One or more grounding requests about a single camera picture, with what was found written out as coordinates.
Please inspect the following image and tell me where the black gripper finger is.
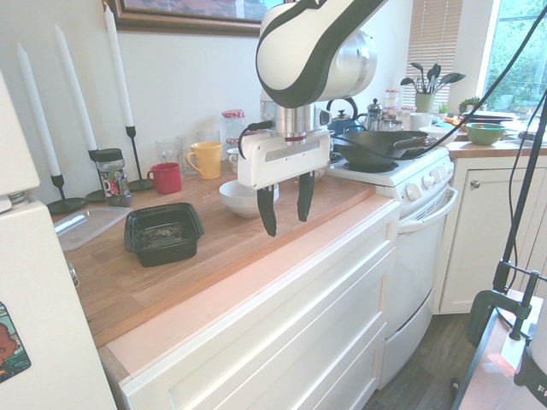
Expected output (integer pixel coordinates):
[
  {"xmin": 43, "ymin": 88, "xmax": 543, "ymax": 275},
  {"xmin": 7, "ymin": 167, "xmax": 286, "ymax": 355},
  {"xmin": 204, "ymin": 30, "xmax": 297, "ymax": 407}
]
[
  {"xmin": 297, "ymin": 172, "xmax": 317, "ymax": 223},
  {"xmin": 257, "ymin": 183, "xmax": 281, "ymax": 238}
]

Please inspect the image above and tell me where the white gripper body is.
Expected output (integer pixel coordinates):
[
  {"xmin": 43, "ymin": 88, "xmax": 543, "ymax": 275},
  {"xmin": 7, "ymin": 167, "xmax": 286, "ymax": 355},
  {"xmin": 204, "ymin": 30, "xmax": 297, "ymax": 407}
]
[{"xmin": 237, "ymin": 130, "xmax": 332, "ymax": 191}]

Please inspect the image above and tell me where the plain white bowl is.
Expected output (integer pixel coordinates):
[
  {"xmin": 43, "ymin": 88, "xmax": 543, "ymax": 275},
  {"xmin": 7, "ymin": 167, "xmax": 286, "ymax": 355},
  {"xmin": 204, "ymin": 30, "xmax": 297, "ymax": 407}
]
[{"xmin": 219, "ymin": 179, "xmax": 281, "ymax": 219}]

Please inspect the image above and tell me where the large jar red checkered lid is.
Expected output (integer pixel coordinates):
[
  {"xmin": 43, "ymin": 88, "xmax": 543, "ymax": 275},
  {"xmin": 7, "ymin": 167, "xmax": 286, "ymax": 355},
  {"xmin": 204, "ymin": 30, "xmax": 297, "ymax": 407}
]
[{"xmin": 221, "ymin": 109, "xmax": 247, "ymax": 150}]

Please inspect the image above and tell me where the blue kettle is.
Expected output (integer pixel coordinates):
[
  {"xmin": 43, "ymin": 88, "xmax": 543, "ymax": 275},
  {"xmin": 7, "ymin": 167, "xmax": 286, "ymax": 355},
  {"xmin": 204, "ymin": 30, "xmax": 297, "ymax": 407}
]
[{"xmin": 326, "ymin": 97, "xmax": 364, "ymax": 138}]

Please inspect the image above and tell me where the yellow mug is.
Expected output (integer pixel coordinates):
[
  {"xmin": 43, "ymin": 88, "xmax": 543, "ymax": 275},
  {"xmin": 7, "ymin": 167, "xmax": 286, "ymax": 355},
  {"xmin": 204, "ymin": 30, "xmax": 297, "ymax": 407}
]
[{"xmin": 185, "ymin": 141, "xmax": 223, "ymax": 180}]

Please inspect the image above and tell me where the black wok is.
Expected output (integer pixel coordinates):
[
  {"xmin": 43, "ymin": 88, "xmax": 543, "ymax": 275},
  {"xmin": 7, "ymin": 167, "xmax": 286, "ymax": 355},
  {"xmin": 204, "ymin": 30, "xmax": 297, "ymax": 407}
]
[{"xmin": 335, "ymin": 130, "xmax": 441, "ymax": 168}]

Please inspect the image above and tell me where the glass French press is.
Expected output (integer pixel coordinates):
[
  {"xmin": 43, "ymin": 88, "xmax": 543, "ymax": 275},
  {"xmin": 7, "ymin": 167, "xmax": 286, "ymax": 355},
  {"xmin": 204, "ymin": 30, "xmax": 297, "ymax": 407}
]
[{"xmin": 365, "ymin": 97, "xmax": 385, "ymax": 133}]

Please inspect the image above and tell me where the red mug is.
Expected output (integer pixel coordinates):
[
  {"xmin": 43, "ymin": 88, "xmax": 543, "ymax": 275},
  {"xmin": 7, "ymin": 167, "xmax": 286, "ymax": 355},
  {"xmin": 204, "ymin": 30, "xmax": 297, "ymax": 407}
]
[{"xmin": 146, "ymin": 161, "xmax": 183, "ymax": 196}]

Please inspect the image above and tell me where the black plastic food container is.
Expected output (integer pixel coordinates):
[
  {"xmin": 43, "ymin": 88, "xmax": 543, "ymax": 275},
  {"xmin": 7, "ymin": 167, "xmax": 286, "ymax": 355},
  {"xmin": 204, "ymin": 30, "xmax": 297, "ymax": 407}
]
[{"xmin": 123, "ymin": 202, "xmax": 205, "ymax": 268}]

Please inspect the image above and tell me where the white drawer cabinet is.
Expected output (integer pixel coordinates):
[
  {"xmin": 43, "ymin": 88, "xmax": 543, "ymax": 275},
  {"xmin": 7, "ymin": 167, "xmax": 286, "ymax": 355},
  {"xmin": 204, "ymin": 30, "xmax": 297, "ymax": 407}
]
[{"xmin": 119, "ymin": 200, "xmax": 401, "ymax": 410}]

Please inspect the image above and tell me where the white stove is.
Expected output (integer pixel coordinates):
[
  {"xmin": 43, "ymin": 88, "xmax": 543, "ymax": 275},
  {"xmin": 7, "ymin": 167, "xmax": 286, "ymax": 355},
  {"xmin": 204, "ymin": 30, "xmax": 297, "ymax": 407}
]
[{"xmin": 326, "ymin": 143, "xmax": 458, "ymax": 390}]

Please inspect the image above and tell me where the plain white mug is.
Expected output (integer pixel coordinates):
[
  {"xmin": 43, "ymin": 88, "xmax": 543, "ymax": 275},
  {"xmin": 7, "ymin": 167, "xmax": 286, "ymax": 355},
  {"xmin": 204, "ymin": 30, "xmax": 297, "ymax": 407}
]
[{"xmin": 409, "ymin": 112, "xmax": 435, "ymax": 132}]

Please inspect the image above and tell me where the shallow white bowl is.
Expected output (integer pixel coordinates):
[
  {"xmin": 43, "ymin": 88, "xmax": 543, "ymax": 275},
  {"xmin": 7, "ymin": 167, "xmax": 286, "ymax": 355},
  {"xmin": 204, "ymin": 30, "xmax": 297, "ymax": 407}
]
[{"xmin": 418, "ymin": 126, "xmax": 461, "ymax": 143}]

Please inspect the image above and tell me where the pale green utensil holder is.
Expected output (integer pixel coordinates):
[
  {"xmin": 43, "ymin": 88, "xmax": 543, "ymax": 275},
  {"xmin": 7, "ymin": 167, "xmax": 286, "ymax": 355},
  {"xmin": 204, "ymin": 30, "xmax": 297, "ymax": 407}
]
[{"xmin": 414, "ymin": 92, "xmax": 436, "ymax": 114}]

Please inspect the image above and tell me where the spice jar with black lid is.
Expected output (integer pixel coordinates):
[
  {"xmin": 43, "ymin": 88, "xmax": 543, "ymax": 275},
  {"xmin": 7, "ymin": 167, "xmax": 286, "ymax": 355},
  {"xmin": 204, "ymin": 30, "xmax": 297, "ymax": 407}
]
[{"xmin": 94, "ymin": 148, "xmax": 132, "ymax": 202}]

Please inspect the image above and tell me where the potted plant in white pot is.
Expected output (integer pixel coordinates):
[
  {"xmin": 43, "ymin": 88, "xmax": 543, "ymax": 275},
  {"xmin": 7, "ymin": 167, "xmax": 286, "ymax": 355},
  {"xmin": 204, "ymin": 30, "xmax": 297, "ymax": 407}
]
[{"xmin": 400, "ymin": 62, "xmax": 467, "ymax": 95}]

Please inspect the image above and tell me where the white door cabinet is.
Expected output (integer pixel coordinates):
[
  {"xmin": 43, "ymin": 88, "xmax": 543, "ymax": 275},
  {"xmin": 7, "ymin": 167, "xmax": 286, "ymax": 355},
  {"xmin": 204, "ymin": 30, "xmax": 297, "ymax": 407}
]
[{"xmin": 439, "ymin": 157, "xmax": 547, "ymax": 315}]

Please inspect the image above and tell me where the framed painting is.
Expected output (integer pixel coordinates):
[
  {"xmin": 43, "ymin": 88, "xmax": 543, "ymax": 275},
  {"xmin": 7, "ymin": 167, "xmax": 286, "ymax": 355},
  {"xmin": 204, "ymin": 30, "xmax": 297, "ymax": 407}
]
[{"xmin": 102, "ymin": 0, "xmax": 264, "ymax": 38}]

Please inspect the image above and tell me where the clear plastic lid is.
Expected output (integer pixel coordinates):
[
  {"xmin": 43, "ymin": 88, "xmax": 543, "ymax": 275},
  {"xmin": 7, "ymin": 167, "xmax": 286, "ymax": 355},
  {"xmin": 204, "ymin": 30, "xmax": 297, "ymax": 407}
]
[{"xmin": 53, "ymin": 206, "xmax": 132, "ymax": 253}]

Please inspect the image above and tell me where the green bowl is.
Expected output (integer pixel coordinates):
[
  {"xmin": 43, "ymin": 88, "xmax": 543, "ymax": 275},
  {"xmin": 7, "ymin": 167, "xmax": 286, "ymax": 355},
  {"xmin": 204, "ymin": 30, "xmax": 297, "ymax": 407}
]
[{"xmin": 465, "ymin": 122, "xmax": 507, "ymax": 146}]

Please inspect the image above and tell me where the tall white taper candle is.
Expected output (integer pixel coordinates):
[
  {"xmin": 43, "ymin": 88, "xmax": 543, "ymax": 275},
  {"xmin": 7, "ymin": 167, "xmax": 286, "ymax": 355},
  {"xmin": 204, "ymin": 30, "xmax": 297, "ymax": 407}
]
[{"xmin": 103, "ymin": 3, "xmax": 134, "ymax": 128}]

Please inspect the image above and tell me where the wooden window blind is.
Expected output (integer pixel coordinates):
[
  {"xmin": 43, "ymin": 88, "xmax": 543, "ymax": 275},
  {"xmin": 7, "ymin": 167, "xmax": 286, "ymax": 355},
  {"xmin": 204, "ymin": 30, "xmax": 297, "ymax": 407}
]
[{"xmin": 408, "ymin": 0, "xmax": 465, "ymax": 108}]

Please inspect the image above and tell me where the dark green clamp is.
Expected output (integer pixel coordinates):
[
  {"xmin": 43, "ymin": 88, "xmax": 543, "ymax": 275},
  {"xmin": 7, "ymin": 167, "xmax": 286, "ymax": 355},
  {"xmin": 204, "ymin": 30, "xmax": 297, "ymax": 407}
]
[{"xmin": 468, "ymin": 260, "xmax": 542, "ymax": 349}]

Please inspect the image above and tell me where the medium white taper candle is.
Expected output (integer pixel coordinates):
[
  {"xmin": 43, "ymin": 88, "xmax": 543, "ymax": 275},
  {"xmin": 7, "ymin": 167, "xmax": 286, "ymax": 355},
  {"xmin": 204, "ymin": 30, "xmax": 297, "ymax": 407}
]
[{"xmin": 54, "ymin": 23, "xmax": 98, "ymax": 151}]

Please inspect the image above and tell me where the short white taper candle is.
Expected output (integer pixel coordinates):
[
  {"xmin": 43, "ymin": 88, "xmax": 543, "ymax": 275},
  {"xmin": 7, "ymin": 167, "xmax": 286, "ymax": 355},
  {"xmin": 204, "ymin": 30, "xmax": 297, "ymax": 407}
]
[{"xmin": 16, "ymin": 42, "xmax": 61, "ymax": 177}]

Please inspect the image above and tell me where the colourful bear fridge sticker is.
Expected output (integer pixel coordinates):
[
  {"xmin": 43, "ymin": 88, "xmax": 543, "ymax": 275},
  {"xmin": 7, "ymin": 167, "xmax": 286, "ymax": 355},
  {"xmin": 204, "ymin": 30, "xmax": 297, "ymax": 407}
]
[{"xmin": 0, "ymin": 301, "xmax": 33, "ymax": 384}]

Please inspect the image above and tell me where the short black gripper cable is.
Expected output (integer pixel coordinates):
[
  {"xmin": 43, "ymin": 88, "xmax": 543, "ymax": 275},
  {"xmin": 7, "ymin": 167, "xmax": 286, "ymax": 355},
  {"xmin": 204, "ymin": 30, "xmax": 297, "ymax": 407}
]
[{"xmin": 238, "ymin": 120, "xmax": 277, "ymax": 161}]

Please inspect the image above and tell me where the black camera stand pole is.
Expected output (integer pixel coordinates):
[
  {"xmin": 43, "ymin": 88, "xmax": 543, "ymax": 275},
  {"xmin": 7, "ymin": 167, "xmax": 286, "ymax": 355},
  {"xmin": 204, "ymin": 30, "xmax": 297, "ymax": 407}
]
[{"xmin": 492, "ymin": 89, "xmax": 547, "ymax": 294}]

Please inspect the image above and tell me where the long black camera cable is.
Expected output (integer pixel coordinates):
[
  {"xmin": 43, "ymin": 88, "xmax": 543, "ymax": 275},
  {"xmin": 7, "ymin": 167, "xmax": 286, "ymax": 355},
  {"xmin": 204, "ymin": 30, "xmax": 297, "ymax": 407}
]
[{"xmin": 331, "ymin": 6, "xmax": 547, "ymax": 151}]

